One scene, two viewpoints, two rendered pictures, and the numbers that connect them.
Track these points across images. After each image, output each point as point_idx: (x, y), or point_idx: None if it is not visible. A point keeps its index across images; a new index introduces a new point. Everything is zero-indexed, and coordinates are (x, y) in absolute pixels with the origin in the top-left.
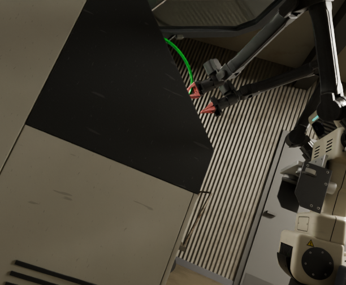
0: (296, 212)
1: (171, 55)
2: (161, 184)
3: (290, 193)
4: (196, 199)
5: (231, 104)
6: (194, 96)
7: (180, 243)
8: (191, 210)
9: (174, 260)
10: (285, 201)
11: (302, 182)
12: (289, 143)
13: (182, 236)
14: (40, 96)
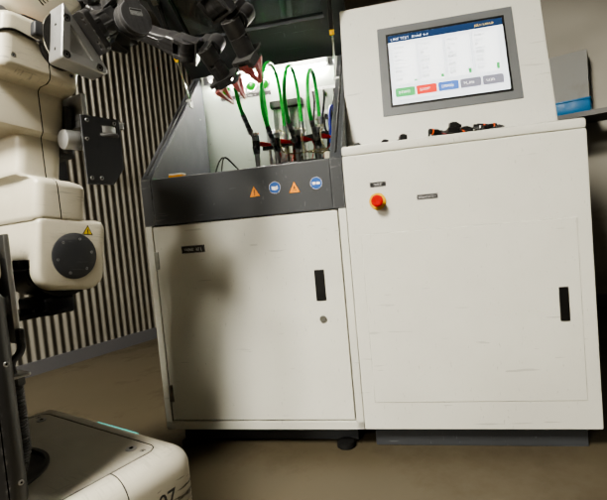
0: (87, 184)
1: (170, 124)
2: None
3: (102, 155)
4: (146, 232)
5: (230, 36)
6: (221, 97)
7: (151, 274)
8: (147, 243)
9: (152, 290)
10: (109, 172)
11: (60, 167)
12: (131, 46)
13: (150, 268)
14: None
